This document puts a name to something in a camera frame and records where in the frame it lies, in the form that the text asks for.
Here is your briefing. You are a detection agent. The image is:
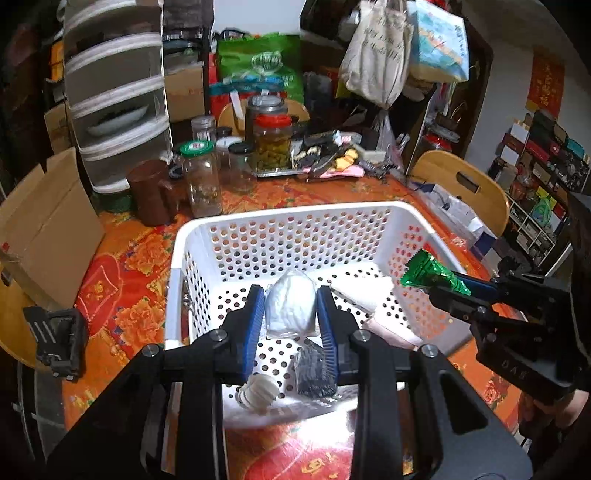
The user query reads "wooden chair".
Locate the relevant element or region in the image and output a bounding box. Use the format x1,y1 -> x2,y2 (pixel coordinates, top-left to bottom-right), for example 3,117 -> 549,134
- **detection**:
410,150 -> 510,238
217,99 -> 310,137
0,277 -> 38,370

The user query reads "pink cloth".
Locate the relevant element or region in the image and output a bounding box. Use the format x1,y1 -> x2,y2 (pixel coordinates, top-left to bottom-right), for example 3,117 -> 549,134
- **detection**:
318,166 -> 365,179

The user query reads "beige tote bag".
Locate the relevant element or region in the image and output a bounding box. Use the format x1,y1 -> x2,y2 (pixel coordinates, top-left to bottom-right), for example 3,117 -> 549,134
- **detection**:
338,0 -> 415,109

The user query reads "grey stacked drawer tower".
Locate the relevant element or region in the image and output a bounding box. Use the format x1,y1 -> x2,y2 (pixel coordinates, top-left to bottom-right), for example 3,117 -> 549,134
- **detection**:
62,0 -> 174,195

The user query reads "green foil packet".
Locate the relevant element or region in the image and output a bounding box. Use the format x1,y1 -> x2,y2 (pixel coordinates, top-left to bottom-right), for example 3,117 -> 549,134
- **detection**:
400,249 -> 472,296

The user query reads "person's right hand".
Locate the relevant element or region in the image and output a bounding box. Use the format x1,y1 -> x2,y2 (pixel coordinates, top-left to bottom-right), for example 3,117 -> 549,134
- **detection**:
519,392 -> 591,437

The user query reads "green lid glass jar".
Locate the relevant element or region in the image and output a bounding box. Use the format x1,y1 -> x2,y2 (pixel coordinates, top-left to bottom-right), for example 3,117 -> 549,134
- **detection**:
179,140 -> 223,219

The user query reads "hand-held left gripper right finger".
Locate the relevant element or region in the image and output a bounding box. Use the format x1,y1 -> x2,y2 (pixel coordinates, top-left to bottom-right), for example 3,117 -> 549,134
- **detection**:
316,285 -> 534,480

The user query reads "red lid pickle jar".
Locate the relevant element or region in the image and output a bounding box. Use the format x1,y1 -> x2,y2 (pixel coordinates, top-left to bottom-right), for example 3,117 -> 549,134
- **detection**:
252,114 -> 295,172

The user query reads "metal tray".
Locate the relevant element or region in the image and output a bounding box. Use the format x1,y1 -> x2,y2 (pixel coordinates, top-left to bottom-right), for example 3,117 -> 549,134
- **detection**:
256,166 -> 324,179

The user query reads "red patterned tablecloth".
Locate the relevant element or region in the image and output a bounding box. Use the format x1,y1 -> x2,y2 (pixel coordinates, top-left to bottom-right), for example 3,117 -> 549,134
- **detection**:
62,171 -> 527,480

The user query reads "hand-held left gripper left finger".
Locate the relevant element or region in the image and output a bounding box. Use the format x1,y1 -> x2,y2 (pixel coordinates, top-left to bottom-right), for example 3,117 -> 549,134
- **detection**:
46,285 -> 266,480

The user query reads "red wall poster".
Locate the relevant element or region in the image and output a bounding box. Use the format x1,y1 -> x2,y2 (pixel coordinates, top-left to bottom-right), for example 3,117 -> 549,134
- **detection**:
526,51 -> 566,116

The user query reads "black lid glass jar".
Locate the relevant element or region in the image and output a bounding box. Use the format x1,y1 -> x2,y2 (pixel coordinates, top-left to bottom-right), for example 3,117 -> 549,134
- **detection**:
228,142 -> 257,193

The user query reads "white ribbed ball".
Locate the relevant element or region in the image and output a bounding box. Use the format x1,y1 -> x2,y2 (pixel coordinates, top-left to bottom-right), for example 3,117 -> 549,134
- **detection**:
235,374 -> 279,414

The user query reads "large open cardboard box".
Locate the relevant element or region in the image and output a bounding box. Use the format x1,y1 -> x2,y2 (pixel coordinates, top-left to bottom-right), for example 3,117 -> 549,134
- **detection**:
0,147 -> 106,310

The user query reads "clear hanging plastic bag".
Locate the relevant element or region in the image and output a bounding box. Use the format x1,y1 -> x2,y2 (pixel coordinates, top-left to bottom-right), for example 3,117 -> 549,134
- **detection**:
372,108 -> 398,158

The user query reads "white perforated plastic basket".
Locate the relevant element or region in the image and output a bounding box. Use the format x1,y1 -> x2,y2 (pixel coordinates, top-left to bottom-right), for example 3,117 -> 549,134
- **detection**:
164,202 -> 469,432

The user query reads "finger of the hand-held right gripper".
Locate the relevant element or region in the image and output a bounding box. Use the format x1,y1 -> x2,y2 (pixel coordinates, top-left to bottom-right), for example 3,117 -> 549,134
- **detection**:
455,273 -> 504,301
429,284 -> 497,324

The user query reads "pink soft pouch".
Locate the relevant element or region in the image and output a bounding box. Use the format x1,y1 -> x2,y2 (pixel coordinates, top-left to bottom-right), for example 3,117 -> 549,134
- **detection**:
362,314 -> 423,352

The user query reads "shelf of boxes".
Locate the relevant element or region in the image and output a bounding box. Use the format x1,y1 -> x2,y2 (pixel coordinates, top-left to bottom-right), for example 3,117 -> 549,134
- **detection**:
489,108 -> 591,268

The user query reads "green shopping bag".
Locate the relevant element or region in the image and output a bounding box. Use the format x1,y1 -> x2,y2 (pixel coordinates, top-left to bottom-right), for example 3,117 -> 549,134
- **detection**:
217,32 -> 305,104

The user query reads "small clear jar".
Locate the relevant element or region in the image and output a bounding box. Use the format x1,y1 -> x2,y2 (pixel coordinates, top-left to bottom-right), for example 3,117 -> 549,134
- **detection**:
191,115 -> 217,143

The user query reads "small cardboard box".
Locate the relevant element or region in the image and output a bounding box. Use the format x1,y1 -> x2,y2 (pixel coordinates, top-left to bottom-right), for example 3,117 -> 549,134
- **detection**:
164,65 -> 206,123

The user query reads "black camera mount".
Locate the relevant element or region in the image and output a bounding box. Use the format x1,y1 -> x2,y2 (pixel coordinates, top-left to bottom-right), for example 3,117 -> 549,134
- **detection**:
23,305 -> 88,381

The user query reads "dark metal lid jar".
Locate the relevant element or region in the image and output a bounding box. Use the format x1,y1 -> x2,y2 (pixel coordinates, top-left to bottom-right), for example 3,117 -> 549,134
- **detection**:
245,95 -> 288,134

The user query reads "white cloth pouch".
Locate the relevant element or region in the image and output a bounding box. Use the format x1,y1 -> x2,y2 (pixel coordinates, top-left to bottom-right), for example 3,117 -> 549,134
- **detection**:
330,277 -> 395,315

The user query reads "brown mug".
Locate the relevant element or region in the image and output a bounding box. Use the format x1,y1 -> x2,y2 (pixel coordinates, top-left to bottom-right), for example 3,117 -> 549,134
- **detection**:
126,159 -> 185,227

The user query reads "blue printed tote bag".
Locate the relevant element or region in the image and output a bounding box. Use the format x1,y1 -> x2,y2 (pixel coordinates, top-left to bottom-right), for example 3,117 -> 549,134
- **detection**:
409,0 -> 471,84

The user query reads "white paper bag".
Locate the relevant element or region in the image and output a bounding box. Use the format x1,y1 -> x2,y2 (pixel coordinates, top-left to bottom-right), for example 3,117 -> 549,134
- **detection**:
418,182 -> 485,236

